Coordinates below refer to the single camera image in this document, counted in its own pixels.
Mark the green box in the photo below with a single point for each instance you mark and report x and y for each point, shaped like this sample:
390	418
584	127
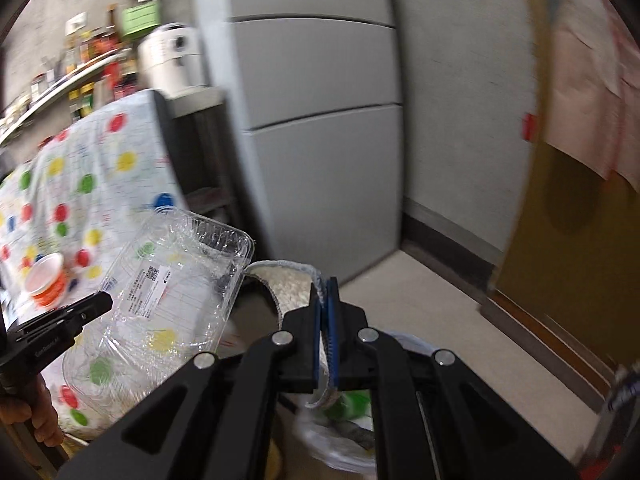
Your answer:
141	20

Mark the row of sauce bottles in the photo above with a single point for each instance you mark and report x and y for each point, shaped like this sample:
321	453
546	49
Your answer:
100	42

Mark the clear plastic food container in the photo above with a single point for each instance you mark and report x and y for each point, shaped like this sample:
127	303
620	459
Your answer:
175	285

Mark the white wall socket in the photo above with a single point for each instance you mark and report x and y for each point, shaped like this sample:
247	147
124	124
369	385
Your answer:
76	22

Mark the red door hook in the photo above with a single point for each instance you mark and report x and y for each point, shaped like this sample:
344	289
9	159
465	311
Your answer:
530	127

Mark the white wall shelf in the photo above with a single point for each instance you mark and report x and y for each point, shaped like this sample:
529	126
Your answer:
65	85

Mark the red blue blurry object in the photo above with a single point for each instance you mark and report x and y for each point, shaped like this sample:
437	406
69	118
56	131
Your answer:
615	410

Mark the red sauce jar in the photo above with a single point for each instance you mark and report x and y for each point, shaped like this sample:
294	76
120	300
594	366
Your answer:
125	80

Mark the grey refrigerator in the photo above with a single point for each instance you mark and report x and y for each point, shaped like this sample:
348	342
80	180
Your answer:
325	160

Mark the orange white noodle cup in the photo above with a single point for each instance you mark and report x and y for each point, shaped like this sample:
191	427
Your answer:
47	285

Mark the green bottle yellow cap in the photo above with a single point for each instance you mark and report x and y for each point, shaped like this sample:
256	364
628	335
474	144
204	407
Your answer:
87	100

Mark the brown wooden door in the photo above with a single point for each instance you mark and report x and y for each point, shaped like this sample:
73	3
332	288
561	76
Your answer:
560	270

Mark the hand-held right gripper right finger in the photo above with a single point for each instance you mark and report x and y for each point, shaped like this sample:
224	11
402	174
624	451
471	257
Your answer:
334	332

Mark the pink door poster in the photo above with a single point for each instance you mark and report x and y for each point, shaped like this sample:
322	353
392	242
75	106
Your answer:
590	60

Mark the white rice cooker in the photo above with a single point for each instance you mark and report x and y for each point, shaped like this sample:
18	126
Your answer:
170	57

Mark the trash bin with white bag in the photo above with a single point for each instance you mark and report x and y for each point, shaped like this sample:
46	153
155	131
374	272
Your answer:
330	455

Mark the person's left hand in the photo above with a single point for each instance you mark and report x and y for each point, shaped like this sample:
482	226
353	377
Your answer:
42	412

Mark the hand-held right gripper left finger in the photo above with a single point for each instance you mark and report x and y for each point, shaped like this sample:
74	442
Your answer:
316	332

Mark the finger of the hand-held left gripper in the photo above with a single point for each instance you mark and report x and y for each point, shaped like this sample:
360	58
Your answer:
75	312

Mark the polka dot cloth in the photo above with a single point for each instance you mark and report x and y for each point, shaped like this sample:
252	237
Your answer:
75	170

